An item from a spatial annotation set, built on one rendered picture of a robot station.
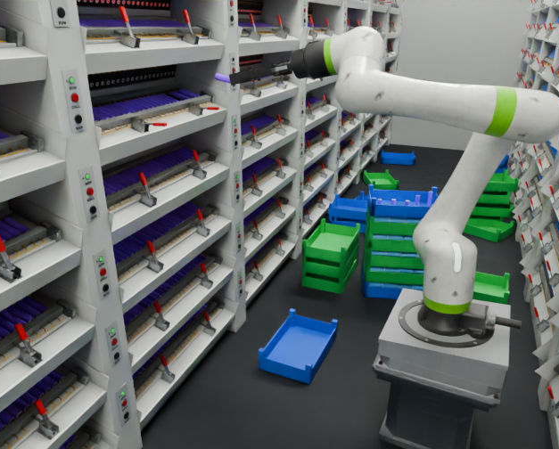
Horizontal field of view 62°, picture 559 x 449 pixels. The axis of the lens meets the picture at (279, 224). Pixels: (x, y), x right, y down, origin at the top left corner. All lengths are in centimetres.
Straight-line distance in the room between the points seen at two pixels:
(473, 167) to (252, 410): 100
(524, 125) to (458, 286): 42
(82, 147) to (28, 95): 14
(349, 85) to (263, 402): 104
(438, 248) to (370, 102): 42
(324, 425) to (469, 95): 104
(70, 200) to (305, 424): 98
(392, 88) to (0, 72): 79
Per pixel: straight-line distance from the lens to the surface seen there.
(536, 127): 124
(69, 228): 112
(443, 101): 117
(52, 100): 104
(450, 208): 141
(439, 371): 133
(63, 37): 106
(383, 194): 221
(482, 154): 140
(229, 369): 178
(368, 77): 114
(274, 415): 161
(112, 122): 122
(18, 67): 99
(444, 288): 130
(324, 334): 194
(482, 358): 130
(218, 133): 164
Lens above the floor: 114
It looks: 23 degrees down
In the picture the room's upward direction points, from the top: straight up
